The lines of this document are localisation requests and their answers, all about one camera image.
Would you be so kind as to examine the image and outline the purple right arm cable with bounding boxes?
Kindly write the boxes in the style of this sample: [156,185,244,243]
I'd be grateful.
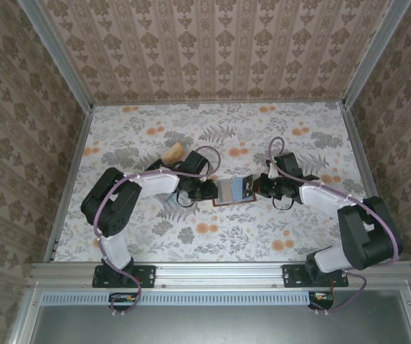
[268,136,404,316]

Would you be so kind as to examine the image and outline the aluminium frame post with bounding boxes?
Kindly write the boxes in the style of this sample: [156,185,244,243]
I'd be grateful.
[341,0,411,108]
[17,0,95,113]

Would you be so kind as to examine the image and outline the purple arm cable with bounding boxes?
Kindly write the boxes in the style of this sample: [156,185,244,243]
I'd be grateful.
[93,145,223,318]
[268,136,404,316]

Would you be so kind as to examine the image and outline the grey metal panel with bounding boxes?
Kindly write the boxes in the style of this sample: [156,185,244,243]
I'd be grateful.
[9,289,411,344]

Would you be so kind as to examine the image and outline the white slotted cable duct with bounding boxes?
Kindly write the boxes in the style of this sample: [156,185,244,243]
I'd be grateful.
[41,290,316,306]

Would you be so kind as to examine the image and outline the thin black left gripper cable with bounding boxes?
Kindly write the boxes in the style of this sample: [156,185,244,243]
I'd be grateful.
[175,191,199,209]

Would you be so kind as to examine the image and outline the clear acrylic card stand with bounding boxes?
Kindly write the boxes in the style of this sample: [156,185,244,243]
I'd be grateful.
[161,192,183,208]

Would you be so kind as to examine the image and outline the black connector bracket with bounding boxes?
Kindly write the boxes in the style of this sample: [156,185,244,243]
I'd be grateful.
[108,292,138,312]
[307,290,335,311]

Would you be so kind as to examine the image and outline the aluminium extrusion rail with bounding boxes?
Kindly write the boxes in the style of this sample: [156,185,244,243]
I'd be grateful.
[28,261,411,290]

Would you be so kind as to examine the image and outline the aluminium side rail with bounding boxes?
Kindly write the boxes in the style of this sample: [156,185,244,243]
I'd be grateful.
[339,102,400,262]
[44,104,95,262]

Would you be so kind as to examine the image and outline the brown card holder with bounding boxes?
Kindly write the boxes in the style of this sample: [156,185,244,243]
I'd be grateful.
[211,175,258,208]

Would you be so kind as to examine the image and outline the floral tablecloth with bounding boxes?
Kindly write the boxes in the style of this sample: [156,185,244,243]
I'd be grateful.
[52,102,392,263]

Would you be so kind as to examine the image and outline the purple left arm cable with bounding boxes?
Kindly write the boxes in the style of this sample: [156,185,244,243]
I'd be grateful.
[93,145,223,318]

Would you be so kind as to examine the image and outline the thin black right gripper cable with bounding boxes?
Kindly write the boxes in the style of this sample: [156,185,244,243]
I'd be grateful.
[271,195,295,211]

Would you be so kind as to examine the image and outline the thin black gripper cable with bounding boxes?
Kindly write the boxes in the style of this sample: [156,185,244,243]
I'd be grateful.
[175,191,199,209]
[271,195,295,211]

